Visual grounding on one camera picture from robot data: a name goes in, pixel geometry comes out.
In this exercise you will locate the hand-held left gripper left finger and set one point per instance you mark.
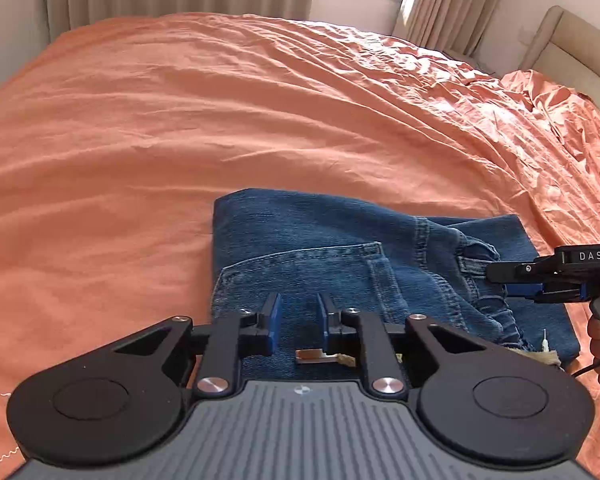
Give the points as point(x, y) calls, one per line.
point(273, 322)

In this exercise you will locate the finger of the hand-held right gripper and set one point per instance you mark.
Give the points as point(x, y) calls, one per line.
point(510, 271)
point(522, 290)

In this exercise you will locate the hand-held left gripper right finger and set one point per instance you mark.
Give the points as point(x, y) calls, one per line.
point(323, 322)

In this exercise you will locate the orange bed sheet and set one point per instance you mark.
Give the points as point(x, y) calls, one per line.
point(155, 135)

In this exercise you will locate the orange crumpled duvet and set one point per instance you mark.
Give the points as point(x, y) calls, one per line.
point(575, 125)

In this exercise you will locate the tan fabric belt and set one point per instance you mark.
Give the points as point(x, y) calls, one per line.
point(312, 356)

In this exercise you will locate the blue denim pants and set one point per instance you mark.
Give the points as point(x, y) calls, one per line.
point(320, 230)

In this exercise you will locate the beige padded headboard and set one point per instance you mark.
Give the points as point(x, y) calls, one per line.
point(575, 50)

